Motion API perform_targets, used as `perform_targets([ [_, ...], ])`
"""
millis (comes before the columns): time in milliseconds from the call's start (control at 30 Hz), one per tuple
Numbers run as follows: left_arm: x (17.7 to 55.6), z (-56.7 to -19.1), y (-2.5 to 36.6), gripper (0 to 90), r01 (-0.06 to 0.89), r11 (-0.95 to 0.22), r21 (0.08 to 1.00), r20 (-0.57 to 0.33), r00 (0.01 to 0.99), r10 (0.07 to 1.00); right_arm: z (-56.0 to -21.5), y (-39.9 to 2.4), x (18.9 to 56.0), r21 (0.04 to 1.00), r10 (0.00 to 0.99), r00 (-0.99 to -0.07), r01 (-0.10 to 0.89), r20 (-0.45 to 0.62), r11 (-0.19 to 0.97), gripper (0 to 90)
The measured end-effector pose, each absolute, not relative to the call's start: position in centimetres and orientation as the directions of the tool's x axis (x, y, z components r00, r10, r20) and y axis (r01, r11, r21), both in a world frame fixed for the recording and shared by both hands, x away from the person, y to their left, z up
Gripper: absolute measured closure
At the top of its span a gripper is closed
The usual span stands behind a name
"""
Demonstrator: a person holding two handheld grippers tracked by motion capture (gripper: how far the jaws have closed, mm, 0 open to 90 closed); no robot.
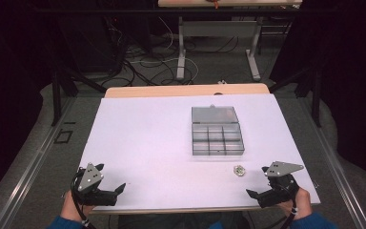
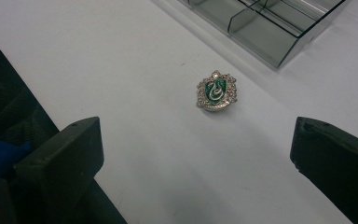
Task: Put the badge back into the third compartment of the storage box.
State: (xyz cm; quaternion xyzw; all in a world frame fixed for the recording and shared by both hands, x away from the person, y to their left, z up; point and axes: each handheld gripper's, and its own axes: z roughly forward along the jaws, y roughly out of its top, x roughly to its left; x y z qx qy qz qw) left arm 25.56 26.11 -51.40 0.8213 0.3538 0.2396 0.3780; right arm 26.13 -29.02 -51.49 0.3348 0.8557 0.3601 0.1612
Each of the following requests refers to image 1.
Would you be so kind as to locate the white table sheet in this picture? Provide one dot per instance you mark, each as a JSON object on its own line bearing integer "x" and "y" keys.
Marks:
{"x": 146, "y": 143}

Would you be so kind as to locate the clear plastic compartment box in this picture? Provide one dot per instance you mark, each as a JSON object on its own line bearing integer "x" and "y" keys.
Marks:
{"x": 217, "y": 135}

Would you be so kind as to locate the black horizontal bar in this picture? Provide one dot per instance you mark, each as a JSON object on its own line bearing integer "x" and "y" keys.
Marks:
{"x": 108, "y": 10}

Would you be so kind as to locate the small silver metal object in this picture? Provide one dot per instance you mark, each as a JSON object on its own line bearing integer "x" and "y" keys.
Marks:
{"x": 239, "y": 170}

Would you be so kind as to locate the white desk with metal legs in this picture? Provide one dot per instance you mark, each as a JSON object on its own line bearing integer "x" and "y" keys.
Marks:
{"x": 219, "y": 28}

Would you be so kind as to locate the dark computer cabinet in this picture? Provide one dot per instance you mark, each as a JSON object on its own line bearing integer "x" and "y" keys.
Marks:
{"x": 92, "y": 44}

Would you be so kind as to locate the aluminium rail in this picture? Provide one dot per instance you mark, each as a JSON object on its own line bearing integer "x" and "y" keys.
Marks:
{"x": 333, "y": 171}
{"x": 22, "y": 184}

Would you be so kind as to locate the person's right hand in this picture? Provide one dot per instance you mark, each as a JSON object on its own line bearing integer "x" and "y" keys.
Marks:
{"x": 300, "y": 203}

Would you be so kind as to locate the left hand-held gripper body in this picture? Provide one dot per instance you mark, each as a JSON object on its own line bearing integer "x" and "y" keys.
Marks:
{"x": 90, "y": 187}

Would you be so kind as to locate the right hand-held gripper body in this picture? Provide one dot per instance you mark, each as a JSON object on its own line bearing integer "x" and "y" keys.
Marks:
{"x": 279, "y": 187}

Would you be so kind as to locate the person's left hand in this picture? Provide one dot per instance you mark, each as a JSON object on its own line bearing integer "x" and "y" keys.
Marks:
{"x": 73, "y": 208}

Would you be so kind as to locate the black metal stand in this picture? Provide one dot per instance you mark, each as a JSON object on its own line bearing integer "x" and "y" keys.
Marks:
{"x": 56, "y": 95}
{"x": 316, "y": 95}

